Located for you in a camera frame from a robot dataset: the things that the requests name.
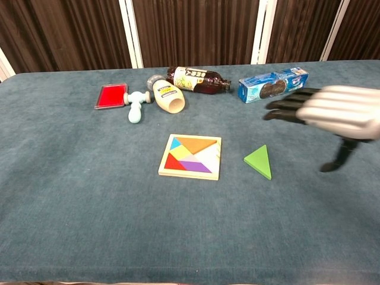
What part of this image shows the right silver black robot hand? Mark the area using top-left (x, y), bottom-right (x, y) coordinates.
top-left (263, 85), bottom-right (380, 173)

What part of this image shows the green wooden triangle piece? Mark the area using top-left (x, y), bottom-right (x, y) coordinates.
top-left (243, 144), bottom-right (273, 181)

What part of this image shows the orange triangle tangram piece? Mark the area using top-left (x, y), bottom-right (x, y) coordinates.
top-left (176, 137), bottom-right (218, 155)

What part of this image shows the wooden tangram puzzle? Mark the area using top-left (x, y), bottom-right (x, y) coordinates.
top-left (158, 134), bottom-right (223, 181)

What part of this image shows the yellow square tangram piece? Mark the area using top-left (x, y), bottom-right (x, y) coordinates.
top-left (170, 145), bottom-right (194, 162)

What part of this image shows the red triangle tangram piece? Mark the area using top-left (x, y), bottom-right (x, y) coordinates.
top-left (164, 152), bottom-right (189, 171)

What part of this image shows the blue cookie box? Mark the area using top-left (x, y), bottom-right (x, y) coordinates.
top-left (238, 66), bottom-right (309, 105)

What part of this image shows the dark brown drink bottle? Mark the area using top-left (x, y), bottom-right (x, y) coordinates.
top-left (166, 66), bottom-right (232, 95)

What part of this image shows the dark brown folding screen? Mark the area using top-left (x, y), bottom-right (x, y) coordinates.
top-left (0, 0), bottom-right (380, 83)

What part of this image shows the cream mayonnaise squeeze bottle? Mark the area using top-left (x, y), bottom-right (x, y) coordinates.
top-left (147, 75), bottom-right (186, 115)

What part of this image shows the light blue toy hammer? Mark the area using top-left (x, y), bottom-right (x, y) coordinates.
top-left (123, 90), bottom-right (151, 124)

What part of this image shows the red ink pad case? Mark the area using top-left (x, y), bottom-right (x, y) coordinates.
top-left (94, 83), bottom-right (129, 110)

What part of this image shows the teal table cloth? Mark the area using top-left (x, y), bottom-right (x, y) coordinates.
top-left (0, 60), bottom-right (380, 283)

